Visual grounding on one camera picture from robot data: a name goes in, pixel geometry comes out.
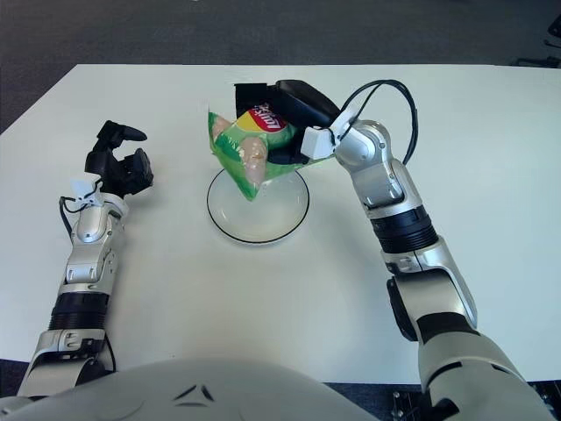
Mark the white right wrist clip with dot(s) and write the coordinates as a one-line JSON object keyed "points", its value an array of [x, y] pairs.
{"points": [[315, 142]]}

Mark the black chair base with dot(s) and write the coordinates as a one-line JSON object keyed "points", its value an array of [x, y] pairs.
{"points": [[550, 41]]}

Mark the white plate with black rim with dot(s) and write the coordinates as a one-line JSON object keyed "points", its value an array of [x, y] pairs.
{"points": [[280, 210]]}

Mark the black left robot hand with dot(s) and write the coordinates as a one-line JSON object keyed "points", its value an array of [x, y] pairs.
{"points": [[127, 175]]}

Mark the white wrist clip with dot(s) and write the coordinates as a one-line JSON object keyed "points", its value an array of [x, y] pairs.
{"points": [[85, 186], [315, 142]]}

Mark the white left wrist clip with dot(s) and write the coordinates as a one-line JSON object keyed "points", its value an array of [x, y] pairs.
{"points": [[85, 186]]}

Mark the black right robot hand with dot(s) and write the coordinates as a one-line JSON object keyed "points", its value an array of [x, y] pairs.
{"points": [[307, 103]]}

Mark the grey robot torso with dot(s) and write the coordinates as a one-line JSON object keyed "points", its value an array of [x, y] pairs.
{"points": [[197, 394]]}

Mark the green chips snack bag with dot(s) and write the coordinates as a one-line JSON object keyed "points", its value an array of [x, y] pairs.
{"points": [[236, 153]]}

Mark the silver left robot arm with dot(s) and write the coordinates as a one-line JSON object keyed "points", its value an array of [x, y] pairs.
{"points": [[90, 228]]}

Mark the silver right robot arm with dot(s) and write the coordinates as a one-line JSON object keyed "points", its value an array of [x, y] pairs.
{"points": [[368, 149]]}

